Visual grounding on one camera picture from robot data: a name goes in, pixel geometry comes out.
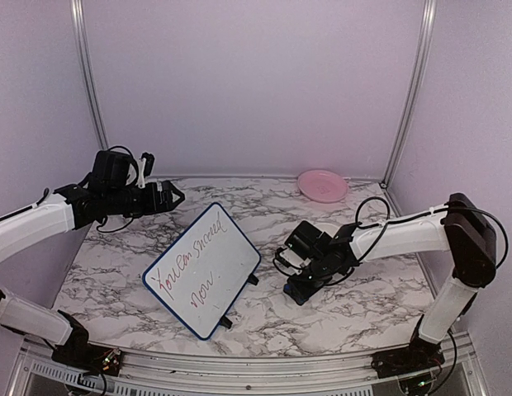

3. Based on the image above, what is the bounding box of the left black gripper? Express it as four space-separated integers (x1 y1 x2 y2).
105 179 184 219

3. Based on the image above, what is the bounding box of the small blue-framed whiteboard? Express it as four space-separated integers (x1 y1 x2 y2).
142 202 262 341

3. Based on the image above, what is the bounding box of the blue whiteboard eraser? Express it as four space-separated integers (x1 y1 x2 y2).
285 289 306 306

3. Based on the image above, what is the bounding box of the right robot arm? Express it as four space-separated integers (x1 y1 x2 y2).
273 193 510 370

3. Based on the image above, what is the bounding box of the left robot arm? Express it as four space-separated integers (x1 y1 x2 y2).
0 145 185 367

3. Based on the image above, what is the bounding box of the pink plate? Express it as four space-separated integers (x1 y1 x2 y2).
296 170 348 204

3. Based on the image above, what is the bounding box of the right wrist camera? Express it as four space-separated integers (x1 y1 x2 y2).
276 247 306 272

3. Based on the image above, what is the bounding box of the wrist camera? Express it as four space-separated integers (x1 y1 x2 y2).
276 247 306 272
137 153 154 188

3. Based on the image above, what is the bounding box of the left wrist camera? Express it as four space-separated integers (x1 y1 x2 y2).
137 153 154 188

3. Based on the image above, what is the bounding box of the front aluminium rail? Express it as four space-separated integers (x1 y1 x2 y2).
6 333 489 395

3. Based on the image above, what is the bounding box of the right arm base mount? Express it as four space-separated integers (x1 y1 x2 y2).
371 346 445 379

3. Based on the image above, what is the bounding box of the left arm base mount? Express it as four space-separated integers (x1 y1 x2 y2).
51 343 123 376

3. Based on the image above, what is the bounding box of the left aluminium frame post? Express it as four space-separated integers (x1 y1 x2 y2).
70 0 109 149

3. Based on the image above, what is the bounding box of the aluminium frame post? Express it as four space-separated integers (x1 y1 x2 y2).
70 0 109 149
382 0 438 189

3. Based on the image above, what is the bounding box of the right aluminium frame post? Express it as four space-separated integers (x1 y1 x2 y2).
382 0 438 189

